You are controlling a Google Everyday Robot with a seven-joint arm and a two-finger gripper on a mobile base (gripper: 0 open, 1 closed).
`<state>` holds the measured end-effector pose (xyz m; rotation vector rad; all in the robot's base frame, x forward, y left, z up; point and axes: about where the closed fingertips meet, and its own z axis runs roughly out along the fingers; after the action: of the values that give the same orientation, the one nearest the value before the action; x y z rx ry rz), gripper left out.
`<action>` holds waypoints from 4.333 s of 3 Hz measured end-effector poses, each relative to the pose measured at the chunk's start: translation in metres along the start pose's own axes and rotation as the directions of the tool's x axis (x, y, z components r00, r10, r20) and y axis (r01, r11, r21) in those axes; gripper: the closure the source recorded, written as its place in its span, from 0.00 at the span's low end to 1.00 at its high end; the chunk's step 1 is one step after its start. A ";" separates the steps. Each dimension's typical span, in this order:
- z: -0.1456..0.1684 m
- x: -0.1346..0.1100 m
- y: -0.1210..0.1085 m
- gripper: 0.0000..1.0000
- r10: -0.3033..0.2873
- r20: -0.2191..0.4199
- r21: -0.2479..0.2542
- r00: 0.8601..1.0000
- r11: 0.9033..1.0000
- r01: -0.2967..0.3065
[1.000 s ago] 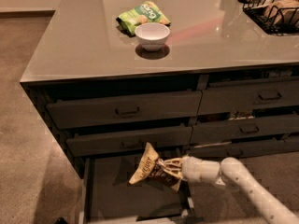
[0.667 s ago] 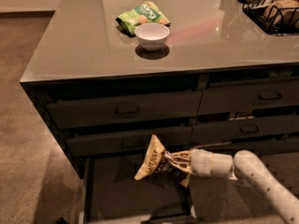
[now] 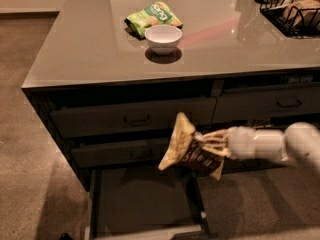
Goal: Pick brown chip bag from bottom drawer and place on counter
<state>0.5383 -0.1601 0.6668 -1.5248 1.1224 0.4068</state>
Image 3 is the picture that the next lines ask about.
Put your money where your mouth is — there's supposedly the black wire basket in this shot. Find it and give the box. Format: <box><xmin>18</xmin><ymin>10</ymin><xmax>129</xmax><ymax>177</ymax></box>
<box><xmin>258</xmin><ymin>0</ymin><xmax>320</xmax><ymax>38</ymax></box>

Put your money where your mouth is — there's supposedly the green chip bag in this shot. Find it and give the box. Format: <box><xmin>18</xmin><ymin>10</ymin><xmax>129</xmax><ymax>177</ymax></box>
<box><xmin>124</xmin><ymin>1</ymin><xmax>183</xmax><ymax>39</ymax></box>

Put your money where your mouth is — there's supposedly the top left drawer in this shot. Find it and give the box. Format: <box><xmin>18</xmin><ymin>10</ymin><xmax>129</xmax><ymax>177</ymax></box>
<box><xmin>50</xmin><ymin>98</ymin><xmax>216</xmax><ymax>138</ymax></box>

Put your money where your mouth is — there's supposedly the white ceramic bowl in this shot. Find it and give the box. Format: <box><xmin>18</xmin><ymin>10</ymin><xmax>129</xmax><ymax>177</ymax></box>
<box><xmin>145</xmin><ymin>24</ymin><xmax>182</xmax><ymax>55</ymax></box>

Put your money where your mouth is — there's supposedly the bottom right drawer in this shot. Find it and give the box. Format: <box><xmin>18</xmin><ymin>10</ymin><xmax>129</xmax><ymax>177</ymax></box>
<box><xmin>222</xmin><ymin>159</ymin><xmax>281</xmax><ymax>174</ymax></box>

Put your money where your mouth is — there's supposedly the open bottom left drawer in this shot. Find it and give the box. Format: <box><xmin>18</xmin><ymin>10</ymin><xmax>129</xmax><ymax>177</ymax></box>
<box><xmin>84</xmin><ymin>165</ymin><xmax>215</xmax><ymax>240</ymax></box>

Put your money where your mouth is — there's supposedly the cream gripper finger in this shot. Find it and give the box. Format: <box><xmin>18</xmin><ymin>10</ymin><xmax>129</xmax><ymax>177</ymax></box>
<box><xmin>202</xmin><ymin>145</ymin><xmax>231</xmax><ymax>157</ymax></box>
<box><xmin>202</xmin><ymin>129</ymin><xmax>228</xmax><ymax>143</ymax></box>

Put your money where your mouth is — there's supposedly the brown sea salt chip bag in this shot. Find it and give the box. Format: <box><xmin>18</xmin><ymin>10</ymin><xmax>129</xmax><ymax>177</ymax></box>
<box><xmin>158</xmin><ymin>112</ymin><xmax>227</xmax><ymax>180</ymax></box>

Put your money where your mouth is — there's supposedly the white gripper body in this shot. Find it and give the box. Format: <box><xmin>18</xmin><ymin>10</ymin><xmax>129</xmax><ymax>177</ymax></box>
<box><xmin>227</xmin><ymin>127</ymin><xmax>255</xmax><ymax>160</ymax></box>

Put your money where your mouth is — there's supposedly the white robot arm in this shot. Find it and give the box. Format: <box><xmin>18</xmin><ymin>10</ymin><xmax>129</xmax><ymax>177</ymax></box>
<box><xmin>199</xmin><ymin>122</ymin><xmax>320</xmax><ymax>174</ymax></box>

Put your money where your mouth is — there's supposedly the middle left drawer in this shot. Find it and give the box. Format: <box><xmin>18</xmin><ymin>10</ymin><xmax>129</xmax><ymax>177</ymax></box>
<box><xmin>71</xmin><ymin>138</ymin><xmax>169</xmax><ymax>168</ymax></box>

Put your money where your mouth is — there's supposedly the top right drawer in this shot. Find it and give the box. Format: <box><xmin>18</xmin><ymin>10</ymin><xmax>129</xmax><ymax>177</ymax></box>
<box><xmin>212</xmin><ymin>86</ymin><xmax>320</xmax><ymax>123</ymax></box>

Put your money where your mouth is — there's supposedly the dark kitchen island cabinet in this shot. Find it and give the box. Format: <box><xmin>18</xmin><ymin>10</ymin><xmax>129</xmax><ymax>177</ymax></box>
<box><xmin>23</xmin><ymin>0</ymin><xmax>320</xmax><ymax>185</ymax></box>

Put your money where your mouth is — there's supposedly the brown snack bag in basket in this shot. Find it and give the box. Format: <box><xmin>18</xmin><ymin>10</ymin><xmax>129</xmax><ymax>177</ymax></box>
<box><xmin>282</xmin><ymin>0</ymin><xmax>320</xmax><ymax>27</ymax></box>

